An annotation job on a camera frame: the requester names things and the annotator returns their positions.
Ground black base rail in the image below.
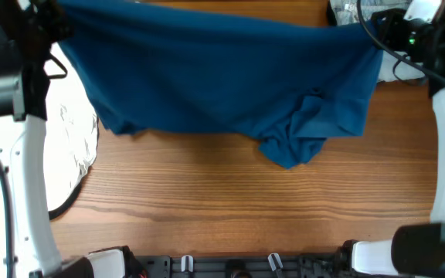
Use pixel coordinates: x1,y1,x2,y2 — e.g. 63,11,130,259
136,253,361,278

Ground black folded garment under jeans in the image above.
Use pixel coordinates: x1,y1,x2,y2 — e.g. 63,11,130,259
326,2,338,26

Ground light blue denim jeans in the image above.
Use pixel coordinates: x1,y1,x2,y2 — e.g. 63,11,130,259
329,0,411,25

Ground dark blue polo shirt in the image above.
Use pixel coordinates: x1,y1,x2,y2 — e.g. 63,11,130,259
60,1,382,168

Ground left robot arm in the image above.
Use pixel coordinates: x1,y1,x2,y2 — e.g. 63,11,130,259
0,0,127,277

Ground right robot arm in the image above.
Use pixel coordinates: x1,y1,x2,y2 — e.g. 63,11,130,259
348,1,445,277

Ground white shirt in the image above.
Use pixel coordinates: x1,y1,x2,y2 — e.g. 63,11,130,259
44,44,98,219

